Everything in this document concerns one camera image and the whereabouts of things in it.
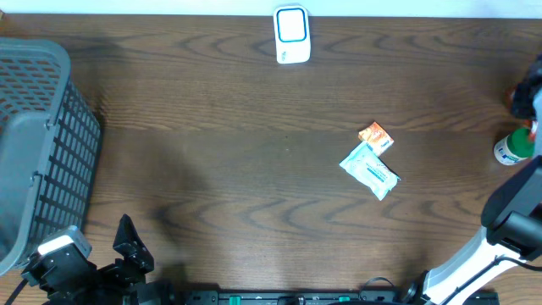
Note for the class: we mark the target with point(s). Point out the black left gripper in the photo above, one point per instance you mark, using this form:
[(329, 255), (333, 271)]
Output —
[(124, 280)]

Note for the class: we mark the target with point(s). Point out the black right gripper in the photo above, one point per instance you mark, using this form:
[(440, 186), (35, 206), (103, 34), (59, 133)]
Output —
[(522, 104)]

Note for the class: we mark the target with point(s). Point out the red Top snack packet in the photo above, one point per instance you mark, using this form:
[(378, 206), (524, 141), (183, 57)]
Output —
[(527, 123)]

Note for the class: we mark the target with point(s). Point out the green lid cup container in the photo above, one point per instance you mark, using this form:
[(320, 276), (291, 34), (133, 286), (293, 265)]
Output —
[(514, 148)]

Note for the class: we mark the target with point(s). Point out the orange small carton box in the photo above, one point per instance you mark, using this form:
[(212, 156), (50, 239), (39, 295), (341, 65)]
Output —
[(376, 137)]

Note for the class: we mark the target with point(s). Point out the light blue wipes packet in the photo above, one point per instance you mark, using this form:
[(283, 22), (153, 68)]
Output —
[(367, 168)]

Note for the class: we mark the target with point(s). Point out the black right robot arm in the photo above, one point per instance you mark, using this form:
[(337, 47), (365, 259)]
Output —
[(510, 232)]

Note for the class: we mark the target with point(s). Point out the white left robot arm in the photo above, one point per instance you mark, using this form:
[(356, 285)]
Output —
[(156, 292)]

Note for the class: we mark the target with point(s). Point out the white barcode scanner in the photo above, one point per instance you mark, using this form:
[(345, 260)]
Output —
[(292, 34)]

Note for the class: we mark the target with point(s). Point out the dark grey plastic basket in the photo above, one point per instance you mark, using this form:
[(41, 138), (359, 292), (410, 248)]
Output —
[(50, 147)]

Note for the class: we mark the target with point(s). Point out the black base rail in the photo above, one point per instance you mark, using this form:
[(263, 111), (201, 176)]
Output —
[(289, 297)]

